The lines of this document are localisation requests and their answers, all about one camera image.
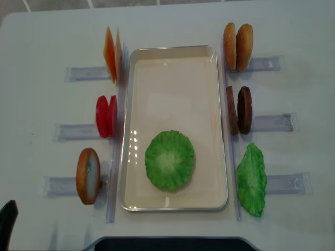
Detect clear holder rail bread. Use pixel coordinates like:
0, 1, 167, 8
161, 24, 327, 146
41, 175, 109, 197

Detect clear holder rail bun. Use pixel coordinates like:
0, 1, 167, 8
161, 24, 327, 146
225, 54, 285, 73

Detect black object lower left corner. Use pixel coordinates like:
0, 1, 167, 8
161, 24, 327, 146
0, 200, 18, 250

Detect tan bun slice outer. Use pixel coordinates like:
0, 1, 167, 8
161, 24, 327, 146
236, 24, 253, 72

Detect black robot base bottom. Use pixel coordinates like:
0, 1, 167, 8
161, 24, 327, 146
94, 237, 255, 251

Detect clear holder rail patty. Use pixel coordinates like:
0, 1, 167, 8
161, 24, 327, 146
251, 112, 299, 132

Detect clear holder rail lettuce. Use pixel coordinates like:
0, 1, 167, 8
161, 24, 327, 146
266, 172, 312, 195

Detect brown bread slice lower left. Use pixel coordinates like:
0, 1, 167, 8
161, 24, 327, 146
76, 148, 101, 205

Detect green lettuce leaf on tray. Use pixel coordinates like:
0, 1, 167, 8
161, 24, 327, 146
144, 130, 195, 192

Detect green lettuce leaf in holder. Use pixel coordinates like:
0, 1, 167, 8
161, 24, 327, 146
236, 143, 267, 218

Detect clear holder rail cheese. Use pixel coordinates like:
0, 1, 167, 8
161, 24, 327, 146
64, 66, 111, 82

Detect tan bun slice inner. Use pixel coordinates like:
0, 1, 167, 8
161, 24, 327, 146
223, 22, 237, 71

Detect clear long strip right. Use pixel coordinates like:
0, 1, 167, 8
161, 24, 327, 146
220, 36, 242, 221

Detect clear long strip left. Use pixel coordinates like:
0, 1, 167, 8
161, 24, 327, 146
106, 42, 129, 223

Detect clear long strip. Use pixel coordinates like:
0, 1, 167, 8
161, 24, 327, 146
106, 42, 129, 223
220, 36, 242, 221

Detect clear holder rail tomato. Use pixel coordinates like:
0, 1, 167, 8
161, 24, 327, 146
53, 124, 101, 142

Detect white rectangular metal tray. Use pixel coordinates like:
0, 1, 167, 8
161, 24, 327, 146
119, 45, 228, 212

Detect tan bun slice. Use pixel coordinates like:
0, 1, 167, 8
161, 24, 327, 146
236, 24, 253, 72
223, 22, 237, 71

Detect dark brown meat patty outer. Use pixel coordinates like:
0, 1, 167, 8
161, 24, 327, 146
238, 86, 253, 134

